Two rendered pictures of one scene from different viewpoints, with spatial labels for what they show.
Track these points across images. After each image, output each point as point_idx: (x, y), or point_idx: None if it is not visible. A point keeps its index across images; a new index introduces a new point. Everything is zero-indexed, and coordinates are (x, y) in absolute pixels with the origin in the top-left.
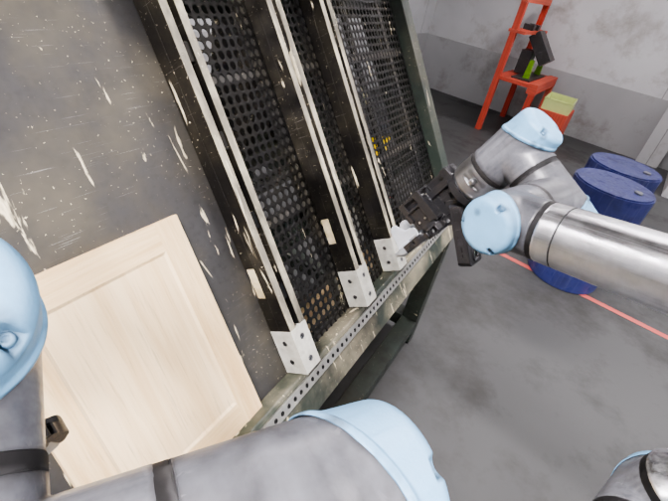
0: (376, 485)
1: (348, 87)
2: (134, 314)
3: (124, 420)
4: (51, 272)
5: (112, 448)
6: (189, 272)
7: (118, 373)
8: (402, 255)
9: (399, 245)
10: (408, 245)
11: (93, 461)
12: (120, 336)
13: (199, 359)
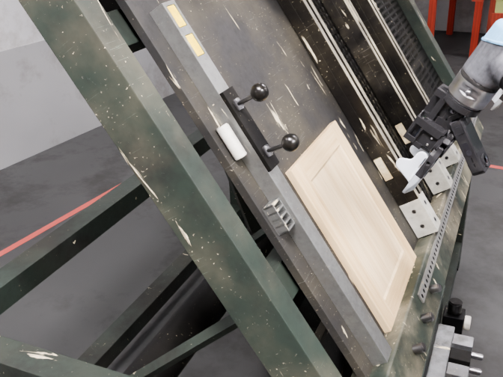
0: None
1: (380, 20)
2: (342, 182)
3: (361, 247)
4: (308, 153)
5: (363, 263)
6: (353, 158)
7: (349, 218)
8: (497, 107)
9: (494, 99)
10: (502, 95)
11: (360, 268)
12: (342, 195)
13: (376, 216)
